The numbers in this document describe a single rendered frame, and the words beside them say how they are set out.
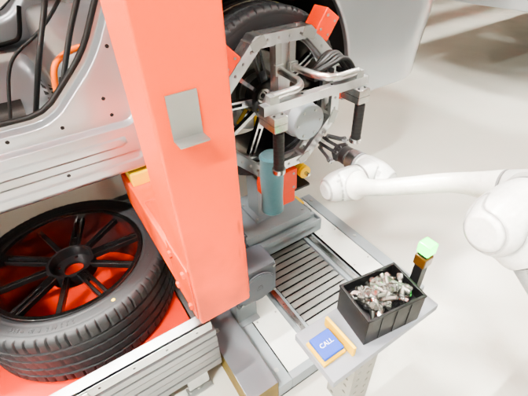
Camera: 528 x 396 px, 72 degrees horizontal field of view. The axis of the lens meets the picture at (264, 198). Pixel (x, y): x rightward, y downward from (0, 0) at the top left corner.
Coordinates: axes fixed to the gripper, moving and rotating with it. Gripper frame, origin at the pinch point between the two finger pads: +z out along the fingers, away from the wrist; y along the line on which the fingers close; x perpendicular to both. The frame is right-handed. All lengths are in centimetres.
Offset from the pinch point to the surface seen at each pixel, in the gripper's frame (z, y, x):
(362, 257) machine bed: -29, -34, -45
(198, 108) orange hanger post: -48, -14, 87
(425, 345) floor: -74, -45, -46
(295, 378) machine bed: -57, -78, -2
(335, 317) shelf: -63, -44, 18
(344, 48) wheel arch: 6.8, 35.8, 11.0
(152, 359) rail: -39, -87, 48
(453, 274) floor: -58, -15, -75
